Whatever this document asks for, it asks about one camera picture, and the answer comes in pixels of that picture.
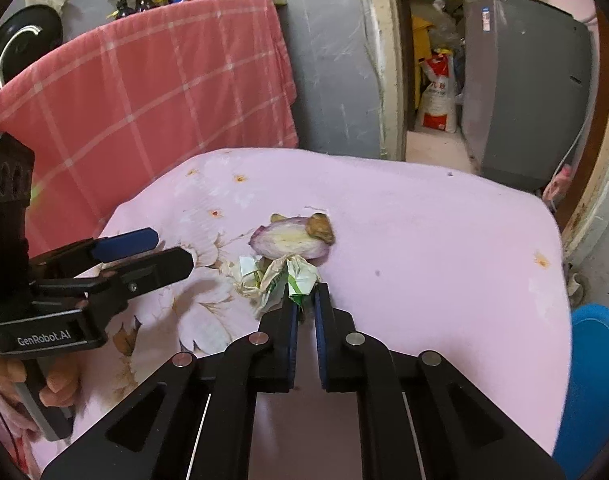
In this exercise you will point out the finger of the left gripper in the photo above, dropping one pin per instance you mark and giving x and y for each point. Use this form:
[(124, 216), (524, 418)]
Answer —
[(132, 278), (73, 259)]

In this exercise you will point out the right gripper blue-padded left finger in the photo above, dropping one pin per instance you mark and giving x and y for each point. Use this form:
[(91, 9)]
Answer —
[(276, 370)]

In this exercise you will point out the yellow bag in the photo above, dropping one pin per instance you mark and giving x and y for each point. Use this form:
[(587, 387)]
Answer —
[(421, 50)]

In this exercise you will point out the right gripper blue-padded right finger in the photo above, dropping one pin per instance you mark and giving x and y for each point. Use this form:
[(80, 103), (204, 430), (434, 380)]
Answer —
[(346, 357)]

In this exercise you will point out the brown ginger piece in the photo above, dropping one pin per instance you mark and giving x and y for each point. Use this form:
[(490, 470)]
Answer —
[(319, 226)]

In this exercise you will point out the black round pan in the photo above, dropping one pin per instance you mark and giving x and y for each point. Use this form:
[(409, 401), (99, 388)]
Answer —
[(25, 37)]

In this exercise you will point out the red white rice sack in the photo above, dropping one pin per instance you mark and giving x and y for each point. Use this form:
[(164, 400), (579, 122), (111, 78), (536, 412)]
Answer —
[(438, 102)]

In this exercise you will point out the red plaid cloth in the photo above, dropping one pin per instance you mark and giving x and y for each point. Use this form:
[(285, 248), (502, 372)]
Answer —
[(114, 109)]

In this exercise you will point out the pink floral tablecloth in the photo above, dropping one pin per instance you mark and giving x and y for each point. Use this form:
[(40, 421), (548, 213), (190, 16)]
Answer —
[(425, 258)]

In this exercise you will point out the blue plastic trash bucket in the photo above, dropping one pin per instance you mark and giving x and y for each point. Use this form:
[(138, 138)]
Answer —
[(582, 447)]

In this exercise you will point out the grey refrigerator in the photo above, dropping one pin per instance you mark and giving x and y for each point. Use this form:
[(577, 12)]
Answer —
[(528, 69)]

